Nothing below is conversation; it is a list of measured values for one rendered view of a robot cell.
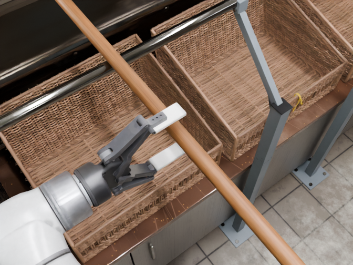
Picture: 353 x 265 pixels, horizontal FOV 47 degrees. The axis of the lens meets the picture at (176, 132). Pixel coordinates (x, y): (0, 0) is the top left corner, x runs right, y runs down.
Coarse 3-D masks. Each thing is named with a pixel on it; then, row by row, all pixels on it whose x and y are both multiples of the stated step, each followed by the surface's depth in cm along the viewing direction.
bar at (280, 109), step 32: (224, 0) 101; (128, 64) 92; (256, 64) 109; (64, 96) 86; (352, 96) 152; (0, 128) 81; (256, 160) 135; (320, 160) 190; (256, 192) 156; (224, 224) 191
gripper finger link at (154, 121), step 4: (160, 112) 70; (152, 116) 70; (156, 116) 70; (160, 116) 70; (164, 116) 70; (140, 120) 67; (144, 120) 67; (148, 120) 69; (152, 120) 69; (156, 120) 69; (160, 120) 69; (164, 120) 70; (140, 124) 67; (152, 124) 69; (156, 124) 69
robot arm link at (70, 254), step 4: (60, 256) 63; (64, 256) 64; (68, 256) 65; (72, 256) 66; (52, 260) 62; (56, 260) 62; (60, 260) 63; (64, 260) 63; (68, 260) 64; (72, 260) 65; (76, 260) 66; (48, 264) 62; (52, 264) 62; (56, 264) 62; (60, 264) 62; (64, 264) 63; (68, 264) 63; (72, 264) 64; (76, 264) 65; (80, 264) 66
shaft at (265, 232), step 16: (64, 0) 95; (80, 16) 92; (96, 32) 90; (96, 48) 90; (112, 48) 88; (112, 64) 86; (128, 80) 83; (144, 96) 81; (176, 128) 76; (192, 144) 75; (192, 160) 74; (208, 160) 73; (208, 176) 72; (224, 176) 71; (224, 192) 70; (240, 192) 70; (240, 208) 68; (256, 224) 67; (272, 240) 65; (288, 256) 64
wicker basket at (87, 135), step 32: (96, 64) 136; (160, 64) 137; (32, 96) 128; (128, 96) 151; (160, 96) 151; (32, 128) 134; (96, 128) 150; (192, 128) 142; (32, 160) 140; (64, 160) 143; (96, 160) 143; (128, 192) 136; (160, 192) 124; (96, 224) 130; (128, 224) 127
